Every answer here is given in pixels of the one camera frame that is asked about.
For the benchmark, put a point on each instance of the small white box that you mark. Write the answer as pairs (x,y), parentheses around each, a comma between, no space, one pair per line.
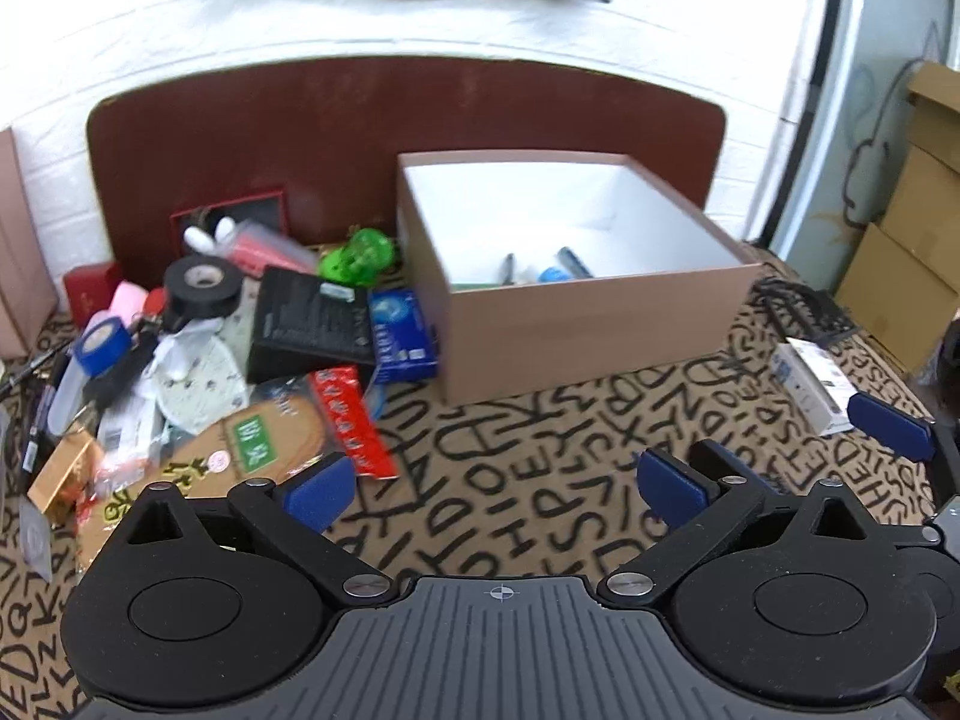
(814,382)

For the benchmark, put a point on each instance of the small red box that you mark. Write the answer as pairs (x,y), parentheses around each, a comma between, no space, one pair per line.
(91,292)

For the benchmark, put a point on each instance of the red strip packet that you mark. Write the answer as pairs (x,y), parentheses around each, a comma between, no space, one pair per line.
(352,420)

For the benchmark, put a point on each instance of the red framed open box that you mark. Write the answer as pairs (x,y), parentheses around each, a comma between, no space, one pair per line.
(255,206)

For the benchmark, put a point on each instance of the white patterned plastic bag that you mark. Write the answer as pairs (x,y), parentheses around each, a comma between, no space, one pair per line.
(199,382)

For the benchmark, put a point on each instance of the green plastic toy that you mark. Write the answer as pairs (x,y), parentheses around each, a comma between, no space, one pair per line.
(358,255)

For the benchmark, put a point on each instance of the black marker pen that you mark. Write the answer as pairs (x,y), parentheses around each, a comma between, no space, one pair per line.
(574,262)

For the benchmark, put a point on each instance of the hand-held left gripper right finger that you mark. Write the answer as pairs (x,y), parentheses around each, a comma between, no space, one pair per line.
(671,487)

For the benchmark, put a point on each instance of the blue tape roll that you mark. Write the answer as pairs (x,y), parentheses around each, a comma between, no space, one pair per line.
(103,345)

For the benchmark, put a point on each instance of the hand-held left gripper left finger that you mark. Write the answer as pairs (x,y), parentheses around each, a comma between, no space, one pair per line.
(319,491)

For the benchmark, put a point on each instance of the pink foam item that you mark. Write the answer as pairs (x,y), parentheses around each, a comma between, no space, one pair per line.
(127,300)

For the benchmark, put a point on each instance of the translucent plastic container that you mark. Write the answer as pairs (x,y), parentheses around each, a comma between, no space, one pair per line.
(67,390)

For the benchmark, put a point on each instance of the dark brown wooden board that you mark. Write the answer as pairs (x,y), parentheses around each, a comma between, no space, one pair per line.
(360,120)

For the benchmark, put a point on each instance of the black tape roll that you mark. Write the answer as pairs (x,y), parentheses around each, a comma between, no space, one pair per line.
(202,285)

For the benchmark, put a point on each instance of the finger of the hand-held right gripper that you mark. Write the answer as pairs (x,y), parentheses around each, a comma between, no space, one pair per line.
(739,463)
(889,424)

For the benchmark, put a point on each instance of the red plastic packet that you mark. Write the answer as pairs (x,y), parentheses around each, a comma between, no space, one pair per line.
(266,247)

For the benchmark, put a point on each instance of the brown cardboard box white inside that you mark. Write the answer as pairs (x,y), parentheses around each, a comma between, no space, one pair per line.
(585,337)

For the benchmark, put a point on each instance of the small golden cardboard box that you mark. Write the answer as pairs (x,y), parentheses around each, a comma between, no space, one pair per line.
(64,472)

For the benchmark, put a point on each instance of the brown snack packet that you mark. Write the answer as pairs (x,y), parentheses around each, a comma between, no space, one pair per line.
(247,442)

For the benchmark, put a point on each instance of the blue card box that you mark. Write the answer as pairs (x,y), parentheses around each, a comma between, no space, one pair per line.
(401,334)

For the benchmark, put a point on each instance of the pink cardboard panel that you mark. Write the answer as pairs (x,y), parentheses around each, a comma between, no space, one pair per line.
(22,255)

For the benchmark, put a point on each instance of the black box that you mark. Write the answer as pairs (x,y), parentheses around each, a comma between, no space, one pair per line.
(311,322)

